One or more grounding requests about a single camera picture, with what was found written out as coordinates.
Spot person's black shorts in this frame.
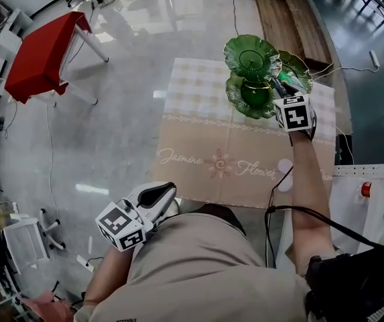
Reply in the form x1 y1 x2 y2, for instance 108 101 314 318
191 203 247 237

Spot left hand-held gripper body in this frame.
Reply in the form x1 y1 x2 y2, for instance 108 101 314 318
94 193 155 253

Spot green tiered glass dish stand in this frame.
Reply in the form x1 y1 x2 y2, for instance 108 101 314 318
223 34 314 120

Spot white wire basket cart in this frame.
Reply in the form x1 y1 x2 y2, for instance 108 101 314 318
3 208 67 275

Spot green candy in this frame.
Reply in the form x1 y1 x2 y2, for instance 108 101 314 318
276 70 294 84

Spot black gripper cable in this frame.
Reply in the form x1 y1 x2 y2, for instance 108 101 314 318
264 165 384 270

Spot beige floral tablecloth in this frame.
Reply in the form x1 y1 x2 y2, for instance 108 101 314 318
151 57 338 211

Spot person's white shoe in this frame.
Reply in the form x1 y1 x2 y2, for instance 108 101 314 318
159 198 182 219

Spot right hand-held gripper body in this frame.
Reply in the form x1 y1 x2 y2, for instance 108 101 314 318
274 94 317 142

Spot red cloth covered table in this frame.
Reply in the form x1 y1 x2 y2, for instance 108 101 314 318
3 11 110 106

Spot white cubby shelf unit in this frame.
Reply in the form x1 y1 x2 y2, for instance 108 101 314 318
0 0 34 97

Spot person's left forearm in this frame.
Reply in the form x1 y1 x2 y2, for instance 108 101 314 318
83 245 135 307

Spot black bag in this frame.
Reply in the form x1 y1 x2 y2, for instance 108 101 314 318
305 243 384 322

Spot person's beige shirt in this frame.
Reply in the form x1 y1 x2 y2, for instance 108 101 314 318
73 211 313 322

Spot white side cabinet with items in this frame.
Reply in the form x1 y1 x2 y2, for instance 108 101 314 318
330 164 384 258

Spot person's right forearm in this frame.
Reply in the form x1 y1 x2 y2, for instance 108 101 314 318
290 128 336 277

